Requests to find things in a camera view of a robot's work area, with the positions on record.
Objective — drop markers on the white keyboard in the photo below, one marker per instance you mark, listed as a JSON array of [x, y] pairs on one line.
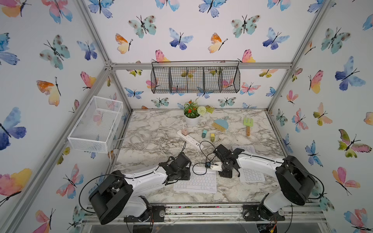
[[201, 180], [249, 175]]

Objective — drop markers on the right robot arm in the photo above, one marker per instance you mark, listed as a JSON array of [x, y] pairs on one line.
[[295, 182]]

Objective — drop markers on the white mesh wall basket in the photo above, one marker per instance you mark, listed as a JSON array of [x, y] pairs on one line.
[[94, 131]]

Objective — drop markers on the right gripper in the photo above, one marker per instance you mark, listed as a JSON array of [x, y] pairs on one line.
[[226, 174]]

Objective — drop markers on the potted artificial plant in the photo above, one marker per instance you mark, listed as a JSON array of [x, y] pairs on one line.
[[193, 111]]

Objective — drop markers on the black wire wall basket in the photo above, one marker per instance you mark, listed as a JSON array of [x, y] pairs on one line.
[[195, 77]]

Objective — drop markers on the white power strip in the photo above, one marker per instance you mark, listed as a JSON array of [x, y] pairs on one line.
[[190, 140]]

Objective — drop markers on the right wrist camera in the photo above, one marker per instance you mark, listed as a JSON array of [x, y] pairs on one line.
[[214, 166]]

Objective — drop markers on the pink USB charger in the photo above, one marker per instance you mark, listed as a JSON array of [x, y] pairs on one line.
[[184, 132]]

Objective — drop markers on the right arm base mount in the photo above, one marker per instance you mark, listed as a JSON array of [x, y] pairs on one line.
[[258, 212]]

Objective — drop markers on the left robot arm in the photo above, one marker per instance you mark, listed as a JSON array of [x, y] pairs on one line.
[[124, 194]]

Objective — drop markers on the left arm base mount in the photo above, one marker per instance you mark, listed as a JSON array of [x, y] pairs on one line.
[[155, 213]]

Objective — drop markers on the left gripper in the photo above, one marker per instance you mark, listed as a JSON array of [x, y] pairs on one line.
[[187, 174]]

